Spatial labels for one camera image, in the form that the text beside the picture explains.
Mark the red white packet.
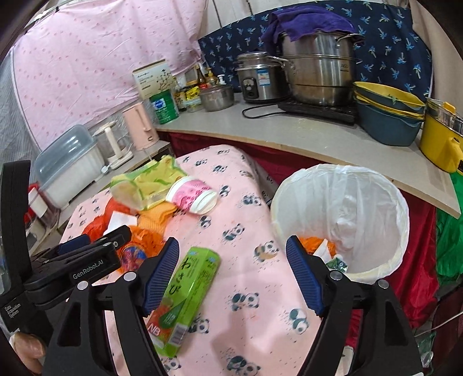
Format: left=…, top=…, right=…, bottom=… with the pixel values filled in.
left=26, top=182, right=61, bottom=235

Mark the silver rice cooker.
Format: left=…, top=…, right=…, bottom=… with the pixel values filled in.
left=233, top=51, right=288, bottom=104

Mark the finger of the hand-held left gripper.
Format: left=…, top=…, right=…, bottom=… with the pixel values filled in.
left=90, top=225, right=133, bottom=252
left=58, top=233, right=91, bottom=256

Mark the navy palm print cloth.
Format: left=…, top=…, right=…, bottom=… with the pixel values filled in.
left=198, top=2, right=434, bottom=109

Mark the green cloth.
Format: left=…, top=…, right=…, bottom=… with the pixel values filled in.
left=434, top=172, right=463, bottom=299

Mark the black induction cooker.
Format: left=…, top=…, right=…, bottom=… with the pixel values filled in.
left=278, top=99, right=359, bottom=126

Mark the green white packet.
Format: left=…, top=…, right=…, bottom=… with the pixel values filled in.
left=325, top=253, right=350, bottom=276

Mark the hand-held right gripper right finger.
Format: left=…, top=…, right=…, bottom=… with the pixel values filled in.
left=286, top=235, right=424, bottom=376

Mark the large steel steamer pot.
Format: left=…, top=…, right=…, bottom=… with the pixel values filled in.
left=267, top=31, right=363, bottom=107

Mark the pink dotted curtain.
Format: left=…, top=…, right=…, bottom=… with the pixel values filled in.
left=11, top=0, right=210, bottom=150

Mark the colourful snack wrapper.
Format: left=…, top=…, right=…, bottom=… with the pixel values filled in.
left=119, top=244, right=150, bottom=272

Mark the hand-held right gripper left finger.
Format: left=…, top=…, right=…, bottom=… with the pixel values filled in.
left=43, top=237, right=180, bottom=376

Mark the blue basin yellow rim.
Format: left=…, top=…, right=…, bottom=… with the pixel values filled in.
left=356, top=103, right=425, bottom=146
left=354, top=93, right=425, bottom=118
left=352, top=81, right=427, bottom=109

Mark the grey checked cloth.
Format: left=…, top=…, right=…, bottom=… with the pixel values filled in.
left=0, top=60, right=38, bottom=165

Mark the green tin can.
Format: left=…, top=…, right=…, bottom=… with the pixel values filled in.
left=149, top=90, right=180, bottom=126

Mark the white paper scrap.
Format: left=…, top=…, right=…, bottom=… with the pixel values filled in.
left=106, top=213, right=139, bottom=234

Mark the small steel lidded pot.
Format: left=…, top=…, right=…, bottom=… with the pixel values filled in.
left=199, top=83, right=236, bottom=112

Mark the green paste box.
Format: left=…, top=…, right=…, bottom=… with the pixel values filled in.
left=146, top=247, right=221, bottom=358

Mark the clear lidded plastic container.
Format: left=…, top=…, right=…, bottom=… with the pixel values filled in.
left=34, top=125, right=106, bottom=211

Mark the white floral print box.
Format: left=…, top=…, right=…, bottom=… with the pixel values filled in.
left=132, top=60, right=175, bottom=101

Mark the glass kettle white handle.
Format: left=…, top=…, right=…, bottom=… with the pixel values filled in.
left=92, top=121, right=135, bottom=170

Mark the orange plastic bag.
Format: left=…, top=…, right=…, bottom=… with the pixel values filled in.
left=81, top=198, right=165, bottom=263

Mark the pink electric kettle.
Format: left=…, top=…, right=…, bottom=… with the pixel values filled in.
left=121, top=101, right=160, bottom=152

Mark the pink panda print cloth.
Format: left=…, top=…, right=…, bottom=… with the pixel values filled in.
left=59, top=145, right=357, bottom=376

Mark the clear plastic bottle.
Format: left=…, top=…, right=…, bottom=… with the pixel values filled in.
left=414, top=327, right=441, bottom=369

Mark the purple towel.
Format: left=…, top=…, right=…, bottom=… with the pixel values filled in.
left=260, top=6, right=365, bottom=53

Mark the black power cable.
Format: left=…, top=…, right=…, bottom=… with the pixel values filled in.
left=242, top=102, right=290, bottom=119

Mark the person's left hand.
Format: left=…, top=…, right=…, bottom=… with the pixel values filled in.
left=12, top=332, right=47, bottom=375

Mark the yellow green tissue packet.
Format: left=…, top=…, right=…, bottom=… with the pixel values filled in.
left=109, top=155, right=189, bottom=211

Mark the orange foam net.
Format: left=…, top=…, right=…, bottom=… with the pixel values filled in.
left=137, top=202, right=178, bottom=234

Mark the yellow electric pot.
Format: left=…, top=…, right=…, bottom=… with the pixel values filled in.
left=420, top=97, right=463, bottom=174

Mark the white lined trash bin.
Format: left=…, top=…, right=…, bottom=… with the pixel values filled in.
left=271, top=164, right=410, bottom=287

